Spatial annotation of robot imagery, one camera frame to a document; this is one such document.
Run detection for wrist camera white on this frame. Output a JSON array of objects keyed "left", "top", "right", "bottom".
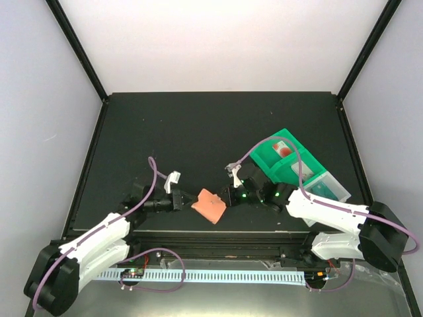
[
  {"left": 164, "top": 170, "right": 180, "bottom": 194},
  {"left": 225, "top": 160, "right": 243, "bottom": 188}
]

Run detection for green bin far compartment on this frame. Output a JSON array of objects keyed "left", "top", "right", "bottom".
[{"left": 249, "top": 128, "right": 311, "bottom": 172}]

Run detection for white slotted cable duct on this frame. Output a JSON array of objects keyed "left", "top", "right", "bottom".
[{"left": 96, "top": 268, "right": 305, "bottom": 286}]

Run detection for left black frame post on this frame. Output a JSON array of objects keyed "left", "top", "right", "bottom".
[{"left": 46, "top": 0, "right": 108, "bottom": 102}]

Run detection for red circle card in bin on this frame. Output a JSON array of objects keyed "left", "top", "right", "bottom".
[{"left": 272, "top": 141, "right": 293, "bottom": 158}]

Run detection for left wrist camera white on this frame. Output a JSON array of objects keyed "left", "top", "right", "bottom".
[{"left": 164, "top": 170, "right": 180, "bottom": 194}]

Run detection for right black frame post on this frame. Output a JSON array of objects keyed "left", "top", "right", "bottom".
[{"left": 337, "top": 0, "right": 402, "bottom": 101}]

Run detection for teal cards in clear bin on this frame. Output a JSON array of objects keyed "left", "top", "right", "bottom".
[{"left": 311, "top": 182, "right": 338, "bottom": 201}]

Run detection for white VIP card in bin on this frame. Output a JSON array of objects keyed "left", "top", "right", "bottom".
[{"left": 291, "top": 162, "right": 315, "bottom": 182}]

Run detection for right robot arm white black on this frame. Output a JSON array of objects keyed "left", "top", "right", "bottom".
[{"left": 221, "top": 162, "right": 409, "bottom": 272}]

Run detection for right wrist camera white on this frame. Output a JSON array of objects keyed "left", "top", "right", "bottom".
[{"left": 225, "top": 160, "right": 243, "bottom": 188}]

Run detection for controller board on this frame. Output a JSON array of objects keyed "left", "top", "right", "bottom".
[
  {"left": 304, "top": 271, "right": 333, "bottom": 282},
  {"left": 120, "top": 268, "right": 144, "bottom": 279}
]

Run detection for black aluminium rail front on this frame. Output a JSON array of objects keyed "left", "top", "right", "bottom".
[{"left": 124, "top": 230, "right": 319, "bottom": 260}]

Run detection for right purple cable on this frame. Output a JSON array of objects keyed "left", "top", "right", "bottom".
[{"left": 227, "top": 137, "right": 420, "bottom": 293}]

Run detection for pink leather card holder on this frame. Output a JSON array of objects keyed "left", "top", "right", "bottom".
[{"left": 191, "top": 188, "right": 226, "bottom": 225}]

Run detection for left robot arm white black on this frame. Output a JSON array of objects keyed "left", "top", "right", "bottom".
[{"left": 23, "top": 185, "right": 195, "bottom": 316}]

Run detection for left controller board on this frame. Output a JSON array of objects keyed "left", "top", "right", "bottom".
[{"left": 120, "top": 268, "right": 144, "bottom": 279}]

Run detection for right controller board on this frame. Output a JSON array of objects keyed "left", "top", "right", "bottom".
[{"left": 304, "top": 271, "right": 333, "bottom": 282}]

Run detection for black frame post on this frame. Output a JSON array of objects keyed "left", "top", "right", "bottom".
[
  {"left": 46, "top": 0, "right": 108, "bottom": 102},
  {"left": 337, "top": 0, "right": 402, "bottom": 101}
]

